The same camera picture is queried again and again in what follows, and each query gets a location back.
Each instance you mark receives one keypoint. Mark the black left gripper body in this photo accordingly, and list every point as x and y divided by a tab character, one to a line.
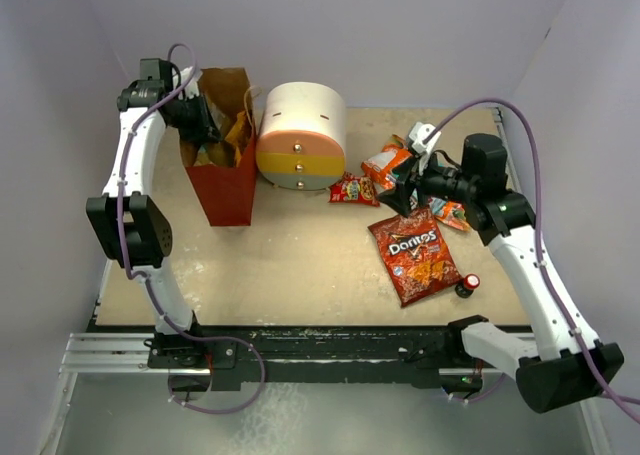
190	119

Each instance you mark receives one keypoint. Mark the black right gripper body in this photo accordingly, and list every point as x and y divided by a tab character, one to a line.
451	183

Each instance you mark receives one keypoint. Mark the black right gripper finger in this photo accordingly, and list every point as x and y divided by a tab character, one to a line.
403	171
398	197

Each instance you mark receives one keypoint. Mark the gold foil snack bag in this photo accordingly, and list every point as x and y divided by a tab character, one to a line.
218	154

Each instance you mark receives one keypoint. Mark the orange kettle chips bag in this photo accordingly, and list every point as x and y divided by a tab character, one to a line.
239	136

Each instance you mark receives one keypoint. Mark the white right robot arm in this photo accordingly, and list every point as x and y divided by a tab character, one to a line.
566	362

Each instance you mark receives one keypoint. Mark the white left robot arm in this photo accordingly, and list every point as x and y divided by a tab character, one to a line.
130	227

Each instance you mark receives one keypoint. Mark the orange white snack bag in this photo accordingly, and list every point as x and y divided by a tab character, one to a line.
379	169

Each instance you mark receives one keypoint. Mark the red brown paper bag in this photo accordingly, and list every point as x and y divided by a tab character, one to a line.
223	175

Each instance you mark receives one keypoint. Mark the red Doritos chip bag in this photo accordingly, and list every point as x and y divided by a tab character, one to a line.
416	256

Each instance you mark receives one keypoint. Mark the small red nut snack pack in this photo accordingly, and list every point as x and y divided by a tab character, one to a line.
354	189

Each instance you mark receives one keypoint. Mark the white round drawer cabinet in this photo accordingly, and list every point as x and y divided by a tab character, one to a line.
302	140

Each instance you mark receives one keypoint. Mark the red emergency stop button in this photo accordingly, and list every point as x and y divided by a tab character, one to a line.
466	286

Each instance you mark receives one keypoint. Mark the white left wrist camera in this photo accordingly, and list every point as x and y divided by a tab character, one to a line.
192	75

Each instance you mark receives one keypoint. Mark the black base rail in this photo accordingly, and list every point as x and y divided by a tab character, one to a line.
226	357

